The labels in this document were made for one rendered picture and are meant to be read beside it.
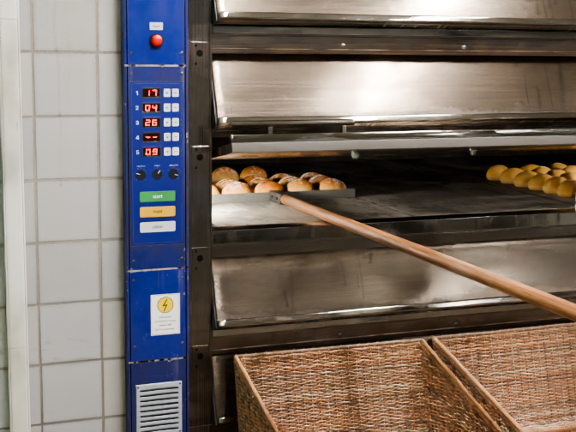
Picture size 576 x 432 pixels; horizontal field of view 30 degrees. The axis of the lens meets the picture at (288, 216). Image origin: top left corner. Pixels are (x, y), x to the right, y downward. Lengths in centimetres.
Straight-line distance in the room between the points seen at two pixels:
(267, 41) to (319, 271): 63
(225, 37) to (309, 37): 23
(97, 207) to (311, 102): 61
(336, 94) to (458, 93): 36
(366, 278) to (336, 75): 56
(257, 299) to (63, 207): 57
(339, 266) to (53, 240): 78
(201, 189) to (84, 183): 30
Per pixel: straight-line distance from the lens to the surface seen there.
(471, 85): 303
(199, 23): 271
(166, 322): 275
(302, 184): 334
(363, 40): 287
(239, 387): 281
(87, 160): 266
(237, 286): 282
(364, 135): 273
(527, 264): 320
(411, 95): 293
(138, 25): 264
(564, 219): 324
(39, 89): 263
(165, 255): 271
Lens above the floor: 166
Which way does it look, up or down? 9 degrees down
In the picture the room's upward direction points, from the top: 1 degrees clockwise
